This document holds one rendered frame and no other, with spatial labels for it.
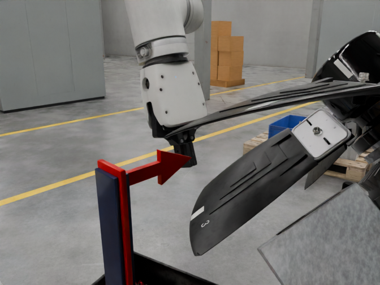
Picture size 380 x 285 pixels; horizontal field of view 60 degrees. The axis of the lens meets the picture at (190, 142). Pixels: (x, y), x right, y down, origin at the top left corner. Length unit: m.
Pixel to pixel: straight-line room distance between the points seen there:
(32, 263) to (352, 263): 1.97
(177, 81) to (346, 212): 0.30
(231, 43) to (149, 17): 8.05
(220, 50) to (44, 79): 4.32
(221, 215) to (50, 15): 6.23
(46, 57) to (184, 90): 6.06
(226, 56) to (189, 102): 8.10
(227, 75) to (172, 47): 8.09
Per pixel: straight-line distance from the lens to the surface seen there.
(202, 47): 6.56
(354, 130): 0.62
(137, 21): 0.54
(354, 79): 0.51
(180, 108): 0.52
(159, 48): 0.52
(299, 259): 0.45
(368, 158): 0.53
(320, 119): 0.56
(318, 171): 0.78
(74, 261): 2.17
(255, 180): 0.54
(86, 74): 6.91
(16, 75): 6.38
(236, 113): 0.24
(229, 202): 0.54
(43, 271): 2.16
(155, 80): 0.51
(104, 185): 0.20
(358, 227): 0.47
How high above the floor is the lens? 1.26
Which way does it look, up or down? 18 degrees down
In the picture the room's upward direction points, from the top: straight up
